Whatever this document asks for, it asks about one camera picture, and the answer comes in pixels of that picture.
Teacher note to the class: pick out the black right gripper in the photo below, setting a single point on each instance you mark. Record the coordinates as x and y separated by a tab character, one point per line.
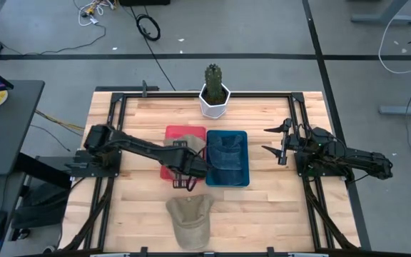
291	142

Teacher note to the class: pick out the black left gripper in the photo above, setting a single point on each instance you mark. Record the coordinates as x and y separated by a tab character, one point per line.
191	164

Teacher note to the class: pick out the beige baseball cap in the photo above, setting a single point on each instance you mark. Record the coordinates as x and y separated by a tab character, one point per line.
195	142
191	221

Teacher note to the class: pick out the denim cloth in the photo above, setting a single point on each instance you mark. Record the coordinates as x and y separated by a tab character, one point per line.
225	153

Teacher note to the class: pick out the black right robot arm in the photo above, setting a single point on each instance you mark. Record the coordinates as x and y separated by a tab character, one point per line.
355	158

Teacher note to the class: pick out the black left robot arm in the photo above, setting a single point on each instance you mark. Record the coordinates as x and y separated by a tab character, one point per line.
137	144

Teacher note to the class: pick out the red plastic bin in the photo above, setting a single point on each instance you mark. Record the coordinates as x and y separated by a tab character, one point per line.
186	131

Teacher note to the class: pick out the blue plastic bin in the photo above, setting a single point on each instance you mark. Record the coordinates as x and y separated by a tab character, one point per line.
227	178

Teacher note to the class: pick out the white hexagonal plant pot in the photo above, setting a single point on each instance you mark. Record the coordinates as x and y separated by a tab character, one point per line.
212	110

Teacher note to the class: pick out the green cactus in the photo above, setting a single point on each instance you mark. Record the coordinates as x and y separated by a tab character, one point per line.
213	82

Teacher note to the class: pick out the grey desk foot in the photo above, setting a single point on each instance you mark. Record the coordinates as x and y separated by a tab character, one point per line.
387	16
405	110

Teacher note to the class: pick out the black box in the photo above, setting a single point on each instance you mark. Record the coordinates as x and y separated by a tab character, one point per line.
145	2

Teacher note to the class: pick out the black desk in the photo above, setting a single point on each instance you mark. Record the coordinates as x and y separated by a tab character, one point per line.
9	128

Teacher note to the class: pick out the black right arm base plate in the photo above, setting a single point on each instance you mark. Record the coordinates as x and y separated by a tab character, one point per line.
325	171

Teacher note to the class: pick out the black aluminium table frame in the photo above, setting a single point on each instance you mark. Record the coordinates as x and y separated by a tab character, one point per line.
118	114

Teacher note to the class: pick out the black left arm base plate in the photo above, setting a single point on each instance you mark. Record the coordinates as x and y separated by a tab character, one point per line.
84	167

